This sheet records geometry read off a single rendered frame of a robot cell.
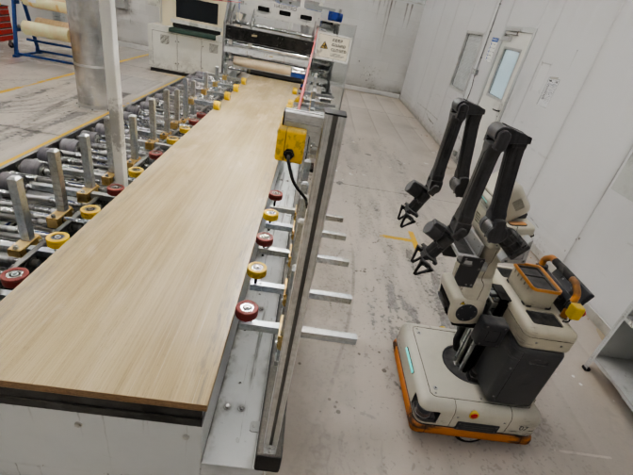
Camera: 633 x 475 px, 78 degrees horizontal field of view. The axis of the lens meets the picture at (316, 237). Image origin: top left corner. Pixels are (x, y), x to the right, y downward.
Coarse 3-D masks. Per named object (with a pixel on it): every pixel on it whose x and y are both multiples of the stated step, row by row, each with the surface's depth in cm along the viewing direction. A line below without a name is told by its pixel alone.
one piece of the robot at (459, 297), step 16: (480, 208) 178; (512, 224) 162; (528, 224) 163; (480, 256) 177; (496, 256) 176; (448, 272) 202; (480, 272) 182; (448, 288) 192; (464, 288) 184; (480, 288) 181; (464, 304) 186; (480, 304) 186; (464, 320) 191
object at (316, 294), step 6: (252, 282) 164; (258, 282) 165; (264, 282) 165; (252, 288) 163; (258, 288) 163; (264, 288) 164; (270, 288) 164; (276, 288) 164; (282, 288) 164; (312, 294) 165; (318, 294) 165; (324, 294) 165; (330, 294) 166; (336, 294) 167; (342, 294) 167; (348, 294) 168; (324, 300) 166; (330, 300) 166; (336, 300) 166; (342, 300) 166; (348, 300) 166
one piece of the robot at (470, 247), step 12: (456, 240) 182; (468, 240) 182; (480, 240) 173; (444, 252) 199; (456, 252) 173; (468, 252) 175; (480, 252) 171; (468, 264) 171; (480, 264) 172; (456, 276) 175; (468, 276) 175
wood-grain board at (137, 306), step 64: (192, 128) 299; (256, 128) 329; (128, 192) 195; (192, 192) 208; (256, 192) 222; (64, 256) 145; (128, 256) 152; (192, 256) 159; (0, 320) 115; (64, 320) 119; (128, 320) 124; (192, 320) 129; (0, 384) 100; (64, 384) 102; (128, 384) 105; (192, 384) 108
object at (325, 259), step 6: (264, 252) 184; (270, 252) 184; (276, 252) 184; (282, 252) 184; (288, 252) 185; (318, 258) 186; (324, 258) 186; (330, 258) 186; (336, 258) 187; (342, 258) 188; (330, 264) 187; (336, 264) 187; (342, 264) 187; (348, 264) 187
